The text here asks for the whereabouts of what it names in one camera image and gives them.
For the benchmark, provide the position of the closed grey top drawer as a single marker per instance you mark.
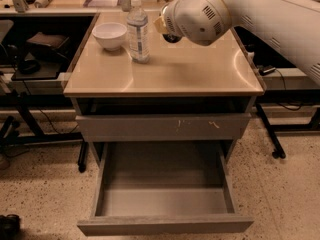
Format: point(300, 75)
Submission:
point(123, 128)

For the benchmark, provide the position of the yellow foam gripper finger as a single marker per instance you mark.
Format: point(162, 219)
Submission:
point(160, 25)

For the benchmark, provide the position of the black power adapter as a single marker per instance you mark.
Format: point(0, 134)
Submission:
point(265, 70)

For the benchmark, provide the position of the dark object floor corner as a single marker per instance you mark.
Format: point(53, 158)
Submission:
point(9, 226)

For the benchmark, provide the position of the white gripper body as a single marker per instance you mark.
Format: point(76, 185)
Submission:
point(174, 21)

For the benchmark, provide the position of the grey drawer cabinet with counter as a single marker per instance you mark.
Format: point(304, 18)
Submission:
point(179, 79)

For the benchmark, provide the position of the dark pepsi can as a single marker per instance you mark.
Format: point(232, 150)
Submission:
point(171, 38)

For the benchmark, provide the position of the clear plastic water bottle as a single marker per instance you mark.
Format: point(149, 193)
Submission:
point(137, 26)

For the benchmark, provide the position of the open grey middle drawer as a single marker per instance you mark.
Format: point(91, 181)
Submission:
point(149, 188)

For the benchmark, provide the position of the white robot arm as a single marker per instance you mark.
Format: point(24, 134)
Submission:
point(291, 27)

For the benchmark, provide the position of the white ceramic bowl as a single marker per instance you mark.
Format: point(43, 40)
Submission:
point(110, 35)

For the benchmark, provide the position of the black table leg right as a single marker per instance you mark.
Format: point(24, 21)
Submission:
point(278, 150)

